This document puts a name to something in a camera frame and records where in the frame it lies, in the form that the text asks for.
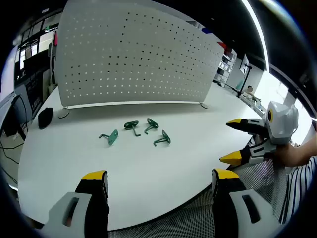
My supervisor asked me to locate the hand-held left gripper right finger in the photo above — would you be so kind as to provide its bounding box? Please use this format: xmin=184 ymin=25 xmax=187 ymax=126
xmin=211 ymin=168 xmax=285 ymax=238

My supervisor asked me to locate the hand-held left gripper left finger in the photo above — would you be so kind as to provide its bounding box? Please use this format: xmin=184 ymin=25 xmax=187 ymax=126
xmin=41 ymin=170 xmax=111 ymax=238

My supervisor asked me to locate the white perforated mounting plate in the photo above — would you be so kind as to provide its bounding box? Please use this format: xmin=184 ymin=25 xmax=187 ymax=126
xmin=56 ymin=0 xmax=225 ymax=110

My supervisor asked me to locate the white storage shelf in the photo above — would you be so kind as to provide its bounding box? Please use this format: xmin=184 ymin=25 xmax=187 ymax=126
xmin=212 ymin=53 xmax=238 ymax=86

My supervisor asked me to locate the ceiling light strip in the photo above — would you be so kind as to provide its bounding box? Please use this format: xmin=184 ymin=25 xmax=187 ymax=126
xmin=241 ymin=0 xmax=270 ymax=74

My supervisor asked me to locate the black computer mouse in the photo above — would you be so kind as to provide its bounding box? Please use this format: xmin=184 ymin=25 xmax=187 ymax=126
xmin=38 ymin=107 xmax=54 ymax=129

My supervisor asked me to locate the white upright stand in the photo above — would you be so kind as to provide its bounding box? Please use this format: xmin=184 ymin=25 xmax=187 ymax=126
xmin=48 ymin=43 xmax=59 ymax=86

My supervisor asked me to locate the black camera stand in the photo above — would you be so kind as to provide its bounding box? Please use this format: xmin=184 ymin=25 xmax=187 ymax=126
xmin=224 ymin=65 xmax=253 ymax=98

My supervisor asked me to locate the framed wall picture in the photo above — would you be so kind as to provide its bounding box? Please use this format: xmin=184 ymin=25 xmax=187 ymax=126
xmin=239 ymin=54 xmax=250 ymax=74

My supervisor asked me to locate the black cable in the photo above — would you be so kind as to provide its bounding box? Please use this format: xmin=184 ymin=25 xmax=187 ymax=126
xmin=0 ymin=119 xmax=28 ymax=191

